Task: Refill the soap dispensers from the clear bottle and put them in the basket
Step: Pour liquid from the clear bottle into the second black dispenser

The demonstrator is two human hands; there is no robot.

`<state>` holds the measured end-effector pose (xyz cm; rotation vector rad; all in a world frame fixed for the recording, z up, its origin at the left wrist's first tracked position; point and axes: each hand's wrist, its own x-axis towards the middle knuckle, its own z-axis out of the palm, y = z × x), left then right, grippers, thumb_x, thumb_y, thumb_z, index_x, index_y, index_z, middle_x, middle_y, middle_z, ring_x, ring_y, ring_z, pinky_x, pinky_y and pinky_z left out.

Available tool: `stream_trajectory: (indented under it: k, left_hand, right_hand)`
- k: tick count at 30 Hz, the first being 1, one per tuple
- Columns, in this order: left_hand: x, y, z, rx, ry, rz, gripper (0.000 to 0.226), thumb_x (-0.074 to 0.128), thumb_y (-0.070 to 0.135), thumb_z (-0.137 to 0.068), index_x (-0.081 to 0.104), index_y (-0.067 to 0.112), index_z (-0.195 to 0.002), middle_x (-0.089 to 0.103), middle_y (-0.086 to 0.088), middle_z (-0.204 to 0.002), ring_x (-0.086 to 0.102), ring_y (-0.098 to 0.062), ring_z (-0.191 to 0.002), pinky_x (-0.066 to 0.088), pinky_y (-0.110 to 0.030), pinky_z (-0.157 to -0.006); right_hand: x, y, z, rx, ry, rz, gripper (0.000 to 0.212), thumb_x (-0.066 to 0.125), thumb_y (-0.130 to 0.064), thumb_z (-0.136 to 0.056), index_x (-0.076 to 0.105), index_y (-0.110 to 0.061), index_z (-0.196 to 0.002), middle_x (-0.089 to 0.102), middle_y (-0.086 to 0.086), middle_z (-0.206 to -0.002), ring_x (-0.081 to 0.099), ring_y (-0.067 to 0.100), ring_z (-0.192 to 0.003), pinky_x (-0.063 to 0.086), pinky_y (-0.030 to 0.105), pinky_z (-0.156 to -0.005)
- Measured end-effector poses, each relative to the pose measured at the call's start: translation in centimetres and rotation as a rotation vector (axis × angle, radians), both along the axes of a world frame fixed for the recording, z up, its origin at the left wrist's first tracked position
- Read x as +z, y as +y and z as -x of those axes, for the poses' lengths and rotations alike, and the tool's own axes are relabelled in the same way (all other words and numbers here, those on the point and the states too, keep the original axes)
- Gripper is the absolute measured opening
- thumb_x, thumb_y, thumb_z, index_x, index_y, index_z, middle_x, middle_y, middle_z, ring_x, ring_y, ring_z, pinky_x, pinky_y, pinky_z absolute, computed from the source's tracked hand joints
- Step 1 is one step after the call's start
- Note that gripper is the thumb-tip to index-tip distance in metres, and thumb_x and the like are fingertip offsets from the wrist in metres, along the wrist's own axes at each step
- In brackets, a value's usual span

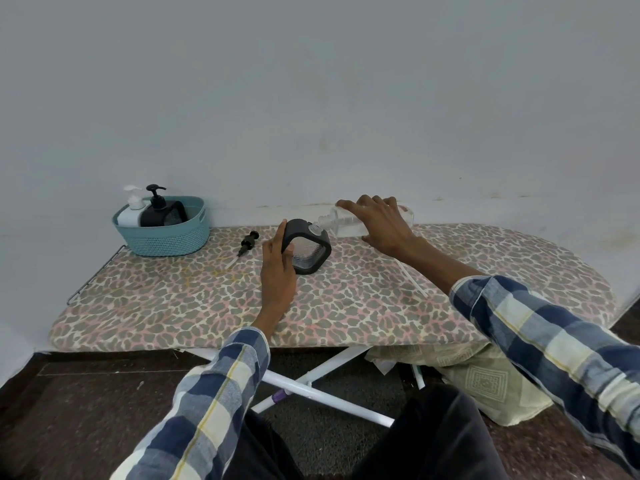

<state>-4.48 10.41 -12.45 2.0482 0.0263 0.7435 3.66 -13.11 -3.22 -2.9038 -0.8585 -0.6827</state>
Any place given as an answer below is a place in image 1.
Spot person's black trousers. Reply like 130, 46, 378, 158
227, 384, 509, 480

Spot black soap dispenser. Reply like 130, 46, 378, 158
139, 199, 189, 228
280, 218, 333, 275

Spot person's left hand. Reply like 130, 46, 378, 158
251, 219, 300, 339

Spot teal plastic basket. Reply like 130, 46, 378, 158
111, 196, 211, 258

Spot person's left forearm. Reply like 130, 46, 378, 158
109, 319, 275, 480

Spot person's right hand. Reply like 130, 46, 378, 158
335, 194, 424, 261

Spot white square dispenser bottle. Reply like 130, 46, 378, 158
117, 197, 149, 228

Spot long-tube black pump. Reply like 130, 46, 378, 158
393, 259, 429, 299

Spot person's right forearm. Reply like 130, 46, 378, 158
405, 237, 640, 475

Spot leopard print ironing board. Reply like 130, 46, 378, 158
48, 223, 619, 429

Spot tall clear plastic bottle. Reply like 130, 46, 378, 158
319, 204, 415, 241

